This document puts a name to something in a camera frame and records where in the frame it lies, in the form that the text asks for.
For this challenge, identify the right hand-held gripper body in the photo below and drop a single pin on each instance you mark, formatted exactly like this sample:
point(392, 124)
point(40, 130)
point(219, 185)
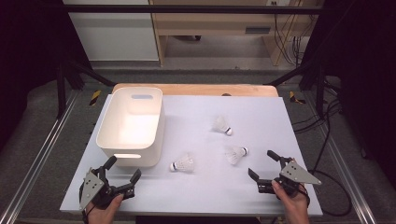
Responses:
point(295, 174)

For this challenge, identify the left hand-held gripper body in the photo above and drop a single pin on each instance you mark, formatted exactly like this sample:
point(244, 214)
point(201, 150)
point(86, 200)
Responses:
point(91, 186)

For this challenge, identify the white feather shuttlecock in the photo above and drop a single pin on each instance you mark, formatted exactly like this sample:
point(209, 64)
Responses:
point(185, 163)
point(235, 154)
point(221, 125)

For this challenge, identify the white plastic bin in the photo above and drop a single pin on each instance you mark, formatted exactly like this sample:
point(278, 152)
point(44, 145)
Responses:
point(130, 124)

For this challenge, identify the person's left hand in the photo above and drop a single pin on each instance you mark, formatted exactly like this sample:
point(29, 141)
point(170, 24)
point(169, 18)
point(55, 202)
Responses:
point(102, 214)

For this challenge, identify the person's right hand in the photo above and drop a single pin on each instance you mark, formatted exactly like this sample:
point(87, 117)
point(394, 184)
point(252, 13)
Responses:
point(294, 207)

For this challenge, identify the white board sheet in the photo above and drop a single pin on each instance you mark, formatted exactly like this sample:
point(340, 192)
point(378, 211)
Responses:
point(202, 193)

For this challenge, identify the black yellow tape mark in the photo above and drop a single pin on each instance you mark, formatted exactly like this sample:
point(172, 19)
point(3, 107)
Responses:
point(95, 97)

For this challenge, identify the black metal stand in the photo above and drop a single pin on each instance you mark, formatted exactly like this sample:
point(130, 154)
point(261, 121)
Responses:
point(320, 90)
point(61, 90)

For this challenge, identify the wooden table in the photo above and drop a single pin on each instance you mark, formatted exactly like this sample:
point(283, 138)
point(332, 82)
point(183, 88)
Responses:
point(202, 89)

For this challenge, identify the black curtain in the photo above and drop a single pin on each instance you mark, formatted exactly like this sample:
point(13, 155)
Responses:
point(28, 62)
point(367, 77)

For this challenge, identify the white cabinet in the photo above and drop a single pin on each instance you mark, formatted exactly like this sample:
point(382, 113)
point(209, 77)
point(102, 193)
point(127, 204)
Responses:
point(115, 37)

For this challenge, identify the light wooden desk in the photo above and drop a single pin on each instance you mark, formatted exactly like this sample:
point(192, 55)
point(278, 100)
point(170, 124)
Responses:
point(211, 23)

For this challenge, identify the black horizontal bar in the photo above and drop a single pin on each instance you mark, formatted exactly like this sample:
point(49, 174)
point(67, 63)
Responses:
point(186, 9)

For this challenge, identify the aluminium rail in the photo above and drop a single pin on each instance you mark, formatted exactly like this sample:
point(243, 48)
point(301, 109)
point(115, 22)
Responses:
point(40, 155)
point(342, 165)

